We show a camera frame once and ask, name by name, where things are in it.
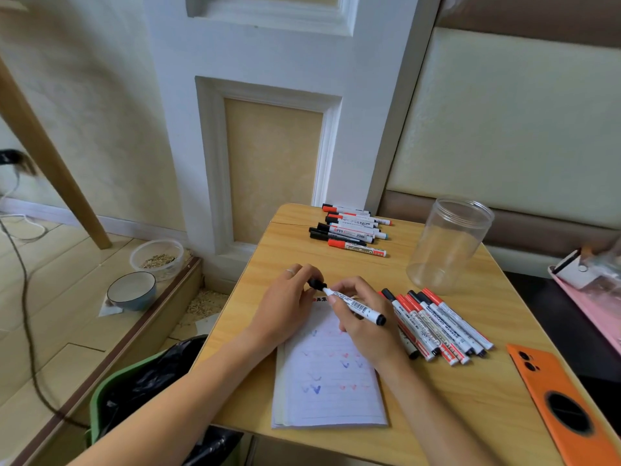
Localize person's right hand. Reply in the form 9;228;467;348
326;276;414;372

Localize person's left hand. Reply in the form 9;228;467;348
246;264;325;353

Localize white barcode marker pen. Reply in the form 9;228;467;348
322;286;387;327

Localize person's right forearm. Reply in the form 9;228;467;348
376;354;500;466

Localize person's left forearm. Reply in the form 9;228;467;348
68;330;287;466

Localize white lined notepad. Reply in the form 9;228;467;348
271;296;389;429

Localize pile of whiteboard markers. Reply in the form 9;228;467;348
309;204;393;258
378;287;495;367

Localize scattered wood shavings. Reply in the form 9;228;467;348
186;288;230;319

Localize clear plastic jar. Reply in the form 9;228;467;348
406;197;496;295

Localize clear plastic food bowl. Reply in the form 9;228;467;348
129;239;185;282

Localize blue ceramic bowl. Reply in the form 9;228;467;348
106;272;157;312

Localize white paper scrap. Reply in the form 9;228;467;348
98;293;125;318

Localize orange phone case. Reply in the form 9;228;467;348
507;343;621;466

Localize small white box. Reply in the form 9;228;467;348
552;249;591;290

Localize green trash bin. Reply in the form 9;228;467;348
86;349;168;449

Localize pink plastic tray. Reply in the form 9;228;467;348
548;264;621;356

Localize beige brown upholstered bench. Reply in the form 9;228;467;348
377;0;621;423

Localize clear plastic bag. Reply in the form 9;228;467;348
580;238;621;317

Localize wooden furniture leg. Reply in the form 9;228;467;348
0;55;113;250

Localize black power plug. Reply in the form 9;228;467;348
0;149;38;178

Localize black floor cable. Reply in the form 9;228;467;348
0;218;93;430

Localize white cable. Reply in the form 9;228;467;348
0;179;49;243

